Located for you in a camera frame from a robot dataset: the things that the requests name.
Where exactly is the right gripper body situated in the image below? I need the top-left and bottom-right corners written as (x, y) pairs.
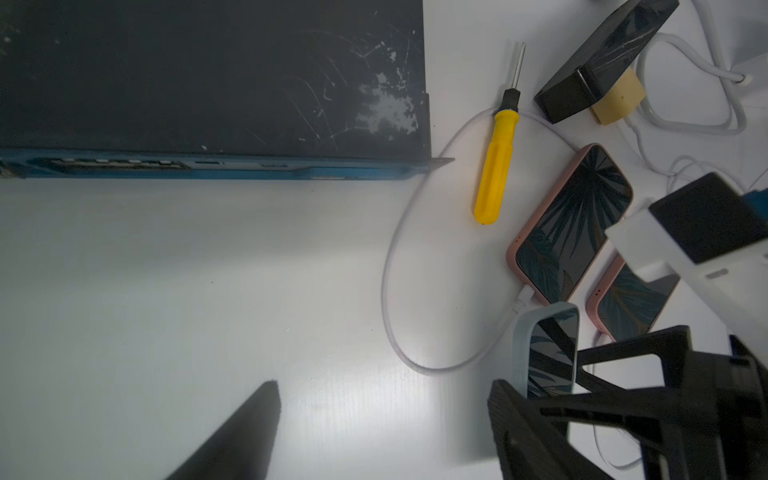
top-left (653, 335), bottom-right (767, 479)

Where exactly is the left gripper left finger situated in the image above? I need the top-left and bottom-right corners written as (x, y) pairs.
top-left (169, 380), bottom-right (281, 479)

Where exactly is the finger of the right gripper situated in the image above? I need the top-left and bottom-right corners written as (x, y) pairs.
top-left (575, 325), bottom-right (692, 390)
top-left (536, 388), bottom-right (665, 447)

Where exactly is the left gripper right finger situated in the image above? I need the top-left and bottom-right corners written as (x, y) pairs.
top-left (487, 380), bottom-right (609, 480)

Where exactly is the white charging cable phone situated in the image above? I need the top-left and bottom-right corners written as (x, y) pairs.
top-left (590, 113), bottom-right (768, 472)
top-left (380, 106), bottom-right (580, 376)

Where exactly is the yellow charger plug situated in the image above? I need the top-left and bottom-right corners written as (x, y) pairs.
top-left (591, 67), bottom-right (647, 126)

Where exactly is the yellow handled screwdriver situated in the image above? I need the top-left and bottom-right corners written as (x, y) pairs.
top-left (473, 42), bottom-right (526, 225)

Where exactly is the grey power strip cord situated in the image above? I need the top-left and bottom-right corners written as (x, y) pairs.
top-left (635, 0), bottom-right (748, 136)

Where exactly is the dark grey network switch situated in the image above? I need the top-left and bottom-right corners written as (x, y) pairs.
top-left (1, 1), bottom-right (447, 180)

